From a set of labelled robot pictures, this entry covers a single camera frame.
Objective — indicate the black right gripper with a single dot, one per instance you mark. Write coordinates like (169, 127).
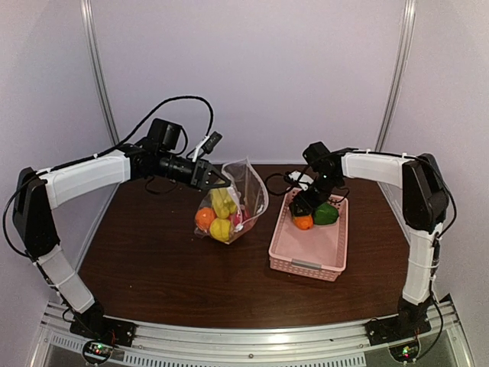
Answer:
(307, 203)

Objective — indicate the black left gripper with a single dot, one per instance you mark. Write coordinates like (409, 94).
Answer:
(200, 172)

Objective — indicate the yellow toy banana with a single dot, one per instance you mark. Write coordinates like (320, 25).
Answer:
(222, 203)

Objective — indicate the clear zip top bag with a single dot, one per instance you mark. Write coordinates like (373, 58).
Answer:
(247, 190)

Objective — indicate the orange toy tangerine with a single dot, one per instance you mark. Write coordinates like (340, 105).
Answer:
(204, 218)

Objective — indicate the red toy apple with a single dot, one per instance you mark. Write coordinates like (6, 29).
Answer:
(240, 217)

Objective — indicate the orange green toy carrot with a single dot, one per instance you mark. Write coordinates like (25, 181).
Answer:
(303, 222)

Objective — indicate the yellow toy lemon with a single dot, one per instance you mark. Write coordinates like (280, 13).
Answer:
(221, 229)

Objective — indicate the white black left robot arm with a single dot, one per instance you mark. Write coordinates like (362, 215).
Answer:
(40, 192)

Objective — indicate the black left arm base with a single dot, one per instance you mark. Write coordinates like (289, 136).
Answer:
(103, 332)

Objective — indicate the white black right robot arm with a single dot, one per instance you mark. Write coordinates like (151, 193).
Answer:
(424, 204)

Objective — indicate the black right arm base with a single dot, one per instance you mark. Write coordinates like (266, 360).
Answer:
(397, 329)

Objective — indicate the green toy bell pepper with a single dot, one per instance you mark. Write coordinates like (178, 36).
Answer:
(325, 214)

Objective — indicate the pink perforated plastic basket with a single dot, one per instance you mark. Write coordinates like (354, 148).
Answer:
(319, 252)

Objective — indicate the right circuit board with leds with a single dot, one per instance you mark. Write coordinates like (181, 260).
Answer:
(405, 352)

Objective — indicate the circuit board with leds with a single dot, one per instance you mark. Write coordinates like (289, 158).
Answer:
(94, 351)
(405, 352)

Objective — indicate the left circuit board with leds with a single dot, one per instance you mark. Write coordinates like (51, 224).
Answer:
(94, 351)

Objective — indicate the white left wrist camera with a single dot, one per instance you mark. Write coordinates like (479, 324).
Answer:
(206, 146)

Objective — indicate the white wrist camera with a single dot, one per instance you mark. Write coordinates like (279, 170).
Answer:
(297, 177)
(206, 146)

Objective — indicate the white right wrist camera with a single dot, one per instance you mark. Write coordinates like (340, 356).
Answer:
(297, 177)

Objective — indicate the aluminium front rail frame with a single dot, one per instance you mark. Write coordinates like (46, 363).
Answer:
(337, 344)

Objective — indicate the right aluminium corner post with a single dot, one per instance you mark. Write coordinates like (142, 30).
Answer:
(407, 26)

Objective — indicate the aluminium corner post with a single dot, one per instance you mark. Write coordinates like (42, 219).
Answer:
(99, 77)
(407, 26)

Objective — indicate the left aluminium corner post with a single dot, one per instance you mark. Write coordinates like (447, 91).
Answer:
(99, 77)

